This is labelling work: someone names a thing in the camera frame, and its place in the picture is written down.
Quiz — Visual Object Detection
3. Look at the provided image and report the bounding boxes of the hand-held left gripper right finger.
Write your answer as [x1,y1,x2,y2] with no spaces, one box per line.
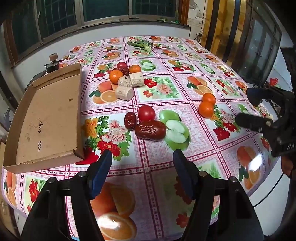
[173,149,265,241]

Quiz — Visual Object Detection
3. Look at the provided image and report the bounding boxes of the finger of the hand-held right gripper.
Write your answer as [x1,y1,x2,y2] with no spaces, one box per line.
[235,113,275,134]
[246,88,279,107]

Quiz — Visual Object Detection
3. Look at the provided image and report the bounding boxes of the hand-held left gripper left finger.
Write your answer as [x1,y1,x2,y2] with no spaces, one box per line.
[21,150,113,241]

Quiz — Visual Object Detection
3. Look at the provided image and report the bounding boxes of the large red date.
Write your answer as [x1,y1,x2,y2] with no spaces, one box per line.
[134,120,167,141]

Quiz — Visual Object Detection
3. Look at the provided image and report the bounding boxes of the beige sugarcane chunk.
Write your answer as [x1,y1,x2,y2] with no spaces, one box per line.
[115,85,134,101]
[118,75,132,88]
[129,72,144,87]

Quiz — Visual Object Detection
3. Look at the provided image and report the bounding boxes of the shallow cardboard tray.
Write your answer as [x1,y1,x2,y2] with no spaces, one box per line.
[3,62,85,174]

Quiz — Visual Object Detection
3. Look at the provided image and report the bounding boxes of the person's right hand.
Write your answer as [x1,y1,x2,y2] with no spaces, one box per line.
[281,156,296,178]

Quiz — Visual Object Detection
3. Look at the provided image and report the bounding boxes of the fruit printed tablecloth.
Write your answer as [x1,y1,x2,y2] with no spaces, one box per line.
[1,35,281,240]

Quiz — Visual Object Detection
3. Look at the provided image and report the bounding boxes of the dark glass door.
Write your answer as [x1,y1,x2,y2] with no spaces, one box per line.
[237,0,283,82]

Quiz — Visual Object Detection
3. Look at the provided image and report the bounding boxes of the yellow wooden panel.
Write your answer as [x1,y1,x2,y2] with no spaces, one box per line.
[201,0,248,61]

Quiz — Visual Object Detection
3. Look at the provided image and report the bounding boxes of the black gear spool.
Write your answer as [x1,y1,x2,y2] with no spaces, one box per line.
[44,53,61,74]

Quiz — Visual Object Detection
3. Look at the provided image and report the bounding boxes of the green leafy vegetable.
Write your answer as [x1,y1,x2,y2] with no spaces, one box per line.
[127,40,153,52]

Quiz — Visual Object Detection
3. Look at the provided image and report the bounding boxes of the wooden framed window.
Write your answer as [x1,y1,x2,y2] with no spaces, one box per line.
[4,0,188,62]

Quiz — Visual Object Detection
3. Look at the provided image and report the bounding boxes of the black cable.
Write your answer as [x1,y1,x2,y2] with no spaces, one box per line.
[252,173,285,207]

